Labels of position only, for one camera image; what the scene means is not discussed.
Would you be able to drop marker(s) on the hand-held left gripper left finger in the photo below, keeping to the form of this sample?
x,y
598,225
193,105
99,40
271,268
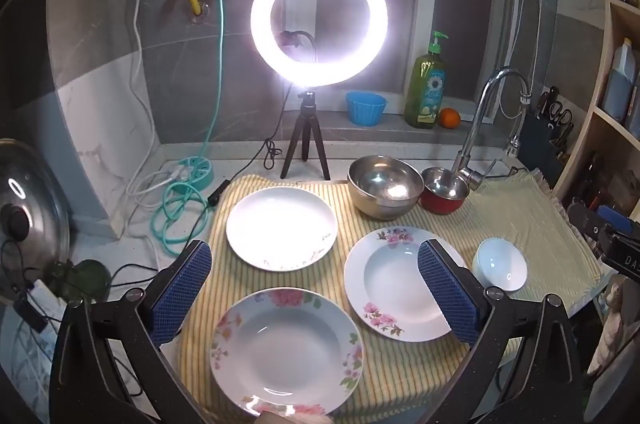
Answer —
x,y
182,289

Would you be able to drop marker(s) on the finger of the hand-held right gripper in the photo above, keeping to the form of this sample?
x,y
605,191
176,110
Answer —
x,y
590,221

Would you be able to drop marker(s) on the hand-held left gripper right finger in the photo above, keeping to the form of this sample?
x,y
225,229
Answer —
x,y
450,299

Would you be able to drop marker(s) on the small white bowl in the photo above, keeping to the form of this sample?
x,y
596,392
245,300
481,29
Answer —
x,y
500,266

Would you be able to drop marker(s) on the floral deep plate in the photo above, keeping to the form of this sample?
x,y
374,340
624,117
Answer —
x,y
287,354
395,274

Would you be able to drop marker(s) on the large steel bowl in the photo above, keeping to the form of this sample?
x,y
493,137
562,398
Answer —
x,y
385,189

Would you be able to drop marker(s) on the person's right hand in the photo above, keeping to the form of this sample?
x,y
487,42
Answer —
x,y
610,329

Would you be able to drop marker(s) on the person's left hand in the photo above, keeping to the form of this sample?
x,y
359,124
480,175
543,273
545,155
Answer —
x,y
295,419

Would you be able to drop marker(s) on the yellow striped cloth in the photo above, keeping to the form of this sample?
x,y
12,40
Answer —
x,y
525,214

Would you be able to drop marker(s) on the dark knife block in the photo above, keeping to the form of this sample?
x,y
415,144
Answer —
x,y
542,143

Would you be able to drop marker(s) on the dark green round object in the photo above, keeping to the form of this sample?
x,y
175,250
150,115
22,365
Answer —
x,y
89,281

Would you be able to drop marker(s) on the wooden shelf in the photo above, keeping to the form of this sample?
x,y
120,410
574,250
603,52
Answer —
x,y
600,123

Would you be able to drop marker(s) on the red steel bowl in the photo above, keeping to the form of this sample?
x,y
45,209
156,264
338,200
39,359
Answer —
x,y
444,196

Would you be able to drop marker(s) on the black scissors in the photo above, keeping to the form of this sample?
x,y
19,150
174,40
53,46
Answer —
x,y
561,118

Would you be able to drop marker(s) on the round teal power strip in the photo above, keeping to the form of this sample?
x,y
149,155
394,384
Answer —
x,y
192,171

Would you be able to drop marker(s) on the blue plastic bottle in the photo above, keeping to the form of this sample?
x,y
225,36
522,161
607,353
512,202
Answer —
x,y
619,83

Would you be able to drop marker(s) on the chrome faucet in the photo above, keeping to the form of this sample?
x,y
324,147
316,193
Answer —
x,y
482,113

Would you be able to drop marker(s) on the orange fruit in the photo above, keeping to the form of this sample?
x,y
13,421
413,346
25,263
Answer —
x,y
449,117

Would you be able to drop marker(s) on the black tripod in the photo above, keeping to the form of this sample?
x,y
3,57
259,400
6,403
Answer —
x,y
306,138

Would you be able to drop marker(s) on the blue fluted cup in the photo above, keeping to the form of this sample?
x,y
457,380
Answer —
x,y
366,108

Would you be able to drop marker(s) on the green dish soap bottle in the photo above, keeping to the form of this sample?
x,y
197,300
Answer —
x,y
425,88

